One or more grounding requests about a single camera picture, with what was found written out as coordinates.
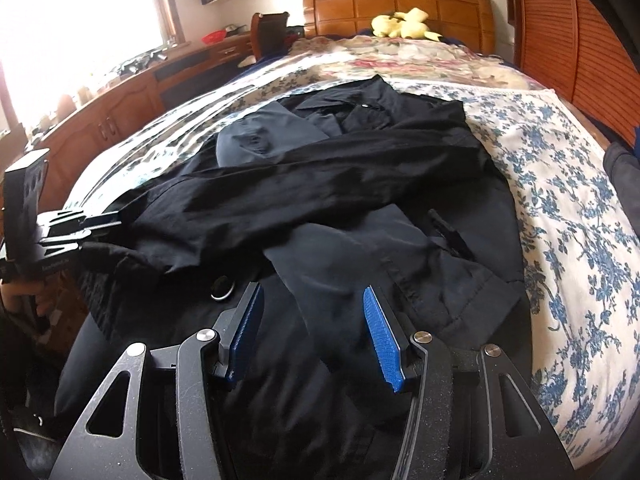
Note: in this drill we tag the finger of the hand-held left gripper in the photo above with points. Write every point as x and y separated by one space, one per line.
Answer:
60 250
95 221

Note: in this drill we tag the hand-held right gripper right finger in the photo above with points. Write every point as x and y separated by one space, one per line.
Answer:
382 335

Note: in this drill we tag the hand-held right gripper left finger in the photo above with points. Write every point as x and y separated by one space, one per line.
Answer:
245 332

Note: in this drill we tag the black double-breasted coat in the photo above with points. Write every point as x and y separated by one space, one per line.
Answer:
325 200

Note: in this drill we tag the person's left hand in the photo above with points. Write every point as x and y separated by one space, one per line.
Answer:
17 295

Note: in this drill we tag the pale bottle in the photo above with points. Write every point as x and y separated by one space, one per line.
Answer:
66 105
82 95

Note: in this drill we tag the wooden desk cabinet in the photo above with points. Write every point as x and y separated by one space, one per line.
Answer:
125 105

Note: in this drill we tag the black gadget pile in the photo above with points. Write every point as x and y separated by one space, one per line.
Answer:
142 62

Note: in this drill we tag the wood framed window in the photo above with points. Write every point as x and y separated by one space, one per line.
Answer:
75 20

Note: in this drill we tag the red bowl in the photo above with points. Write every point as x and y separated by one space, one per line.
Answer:
214 37

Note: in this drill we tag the blue floral blanket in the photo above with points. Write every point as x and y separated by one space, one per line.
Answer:
565 210

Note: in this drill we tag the white cloth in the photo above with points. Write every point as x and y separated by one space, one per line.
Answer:
248 60

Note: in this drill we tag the metal pot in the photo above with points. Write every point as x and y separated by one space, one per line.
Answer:
234 30

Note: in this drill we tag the wooden chair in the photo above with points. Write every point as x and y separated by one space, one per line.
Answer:
272 35

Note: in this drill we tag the pink floral quilt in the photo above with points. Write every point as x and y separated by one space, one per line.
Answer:
400 60

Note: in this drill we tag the dark grey padded garment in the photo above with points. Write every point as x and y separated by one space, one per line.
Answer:
622 175

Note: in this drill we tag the yellow plush toy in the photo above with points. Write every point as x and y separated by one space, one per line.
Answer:
405 25

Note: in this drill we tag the blue folded garment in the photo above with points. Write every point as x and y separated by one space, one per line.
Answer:
637 142

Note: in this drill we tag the wooden bed headboard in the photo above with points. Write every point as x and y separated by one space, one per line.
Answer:
440 5

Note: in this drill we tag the wooden louvered wardrobe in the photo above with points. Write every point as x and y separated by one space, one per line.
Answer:
575 35

